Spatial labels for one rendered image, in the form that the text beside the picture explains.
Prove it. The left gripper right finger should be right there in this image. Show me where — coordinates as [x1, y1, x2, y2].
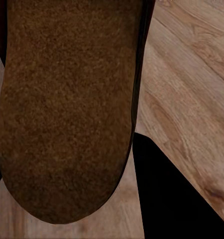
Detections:
[132, 132, 224, 239]

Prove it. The sandal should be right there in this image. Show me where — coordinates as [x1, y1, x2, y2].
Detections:
[0, 0, 156, 225]

